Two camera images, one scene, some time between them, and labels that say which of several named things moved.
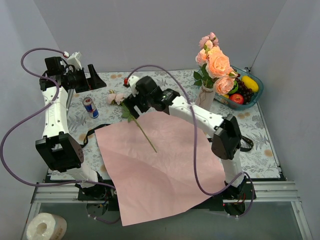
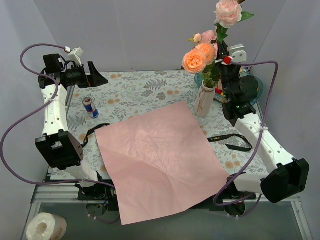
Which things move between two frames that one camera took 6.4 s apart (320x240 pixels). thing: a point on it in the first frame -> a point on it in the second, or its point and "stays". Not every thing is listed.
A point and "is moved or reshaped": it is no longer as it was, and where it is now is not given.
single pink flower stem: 224,85 is moved or reshaped
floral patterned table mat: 239,134 stays
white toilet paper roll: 46,226 stays
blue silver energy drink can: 90,107 stays
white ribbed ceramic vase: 205,97 stays
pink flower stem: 208,42 -> 206,37
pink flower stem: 213,64 -> 194,61
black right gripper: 136,104 -> 225,69
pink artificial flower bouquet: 118,98 -> 228,13
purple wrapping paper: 152,162 stays
